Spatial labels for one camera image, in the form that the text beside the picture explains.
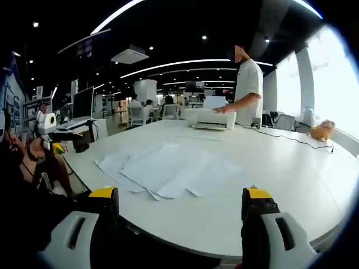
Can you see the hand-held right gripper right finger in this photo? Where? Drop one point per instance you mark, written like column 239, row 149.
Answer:
column 258, row 238

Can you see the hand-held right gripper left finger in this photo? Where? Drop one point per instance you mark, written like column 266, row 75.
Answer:
column 84, row 246

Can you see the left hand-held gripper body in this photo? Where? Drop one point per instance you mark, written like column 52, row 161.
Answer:
column 45, row 123

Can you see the printing papers pile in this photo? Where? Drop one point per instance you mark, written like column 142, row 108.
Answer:
column 168, row 168

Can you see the printer feed paper stack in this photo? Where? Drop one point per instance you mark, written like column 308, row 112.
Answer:
column 214, row 102

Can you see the person's left hand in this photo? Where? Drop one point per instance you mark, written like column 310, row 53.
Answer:
column 35, row 150

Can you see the grey metal shelf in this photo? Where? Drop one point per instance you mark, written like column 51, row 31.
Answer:
column 36, row 105

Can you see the black monitor stand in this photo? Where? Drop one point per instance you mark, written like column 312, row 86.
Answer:
column 83, row 147

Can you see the black computer monitor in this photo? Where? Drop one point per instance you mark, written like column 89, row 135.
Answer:
column 83, row 102

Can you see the person's dark clothed body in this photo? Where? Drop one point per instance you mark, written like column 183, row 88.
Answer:
column 11, row 168

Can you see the white table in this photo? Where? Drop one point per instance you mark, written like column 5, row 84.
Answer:
column 252, row 162

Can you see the dark hanging ceiling panel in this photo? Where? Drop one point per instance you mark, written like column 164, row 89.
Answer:
column 84, row 46

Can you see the long curved ceiling light strip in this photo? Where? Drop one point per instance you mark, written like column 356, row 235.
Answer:
column 95, row 29

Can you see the white ceiling air conditioner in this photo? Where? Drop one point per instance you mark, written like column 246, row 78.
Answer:
column 129, row 56

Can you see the grey office chair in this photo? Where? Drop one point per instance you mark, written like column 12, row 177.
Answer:
column 285, row 122

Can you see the black bag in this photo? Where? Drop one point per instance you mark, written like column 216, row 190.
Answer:
column 274, row 117

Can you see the orange plush toy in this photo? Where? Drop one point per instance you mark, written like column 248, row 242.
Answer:
column 322, row 130

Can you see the white printer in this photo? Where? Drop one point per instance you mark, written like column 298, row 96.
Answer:
column 210, row 117

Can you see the white appliance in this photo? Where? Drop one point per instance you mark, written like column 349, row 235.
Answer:
column 308, row 114

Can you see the hanging display screen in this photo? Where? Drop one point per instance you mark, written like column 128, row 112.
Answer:
column 195, row 86

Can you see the thin ceiling light strip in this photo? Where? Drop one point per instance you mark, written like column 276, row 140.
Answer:
column 196, row 60

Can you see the blue white wall poster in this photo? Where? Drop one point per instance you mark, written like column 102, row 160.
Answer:
column 14, row 106

